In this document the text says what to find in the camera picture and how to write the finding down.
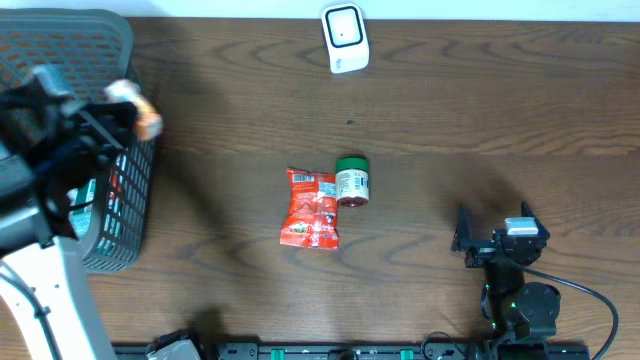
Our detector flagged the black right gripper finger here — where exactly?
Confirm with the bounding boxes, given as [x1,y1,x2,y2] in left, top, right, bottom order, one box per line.
[451,205,473,252]
[521,200,536,218]

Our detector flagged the small orange box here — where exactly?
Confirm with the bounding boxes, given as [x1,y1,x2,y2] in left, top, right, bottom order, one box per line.
[104,79,163,141]

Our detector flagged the green lid spice jar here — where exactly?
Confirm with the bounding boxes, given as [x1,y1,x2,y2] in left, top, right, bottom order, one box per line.
[335,157,370,207]

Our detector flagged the red snack packet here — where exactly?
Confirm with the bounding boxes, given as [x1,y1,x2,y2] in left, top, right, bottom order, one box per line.
[280,168,339,250]

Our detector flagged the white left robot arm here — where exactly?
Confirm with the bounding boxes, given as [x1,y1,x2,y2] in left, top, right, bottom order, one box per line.
[1,65,137,359]

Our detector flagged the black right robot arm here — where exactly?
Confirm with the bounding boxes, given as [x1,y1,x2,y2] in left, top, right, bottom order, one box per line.
[451,202,561,342]

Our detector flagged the white barcode scanner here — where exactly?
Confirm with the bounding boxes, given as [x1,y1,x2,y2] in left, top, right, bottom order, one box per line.
[321,3,370,74]

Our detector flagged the grey plastic mesh basket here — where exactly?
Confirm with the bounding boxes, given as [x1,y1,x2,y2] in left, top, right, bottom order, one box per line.
[1,8,155,273]

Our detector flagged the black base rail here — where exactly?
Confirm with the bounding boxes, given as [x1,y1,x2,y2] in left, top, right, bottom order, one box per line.
[114,331,590,360]

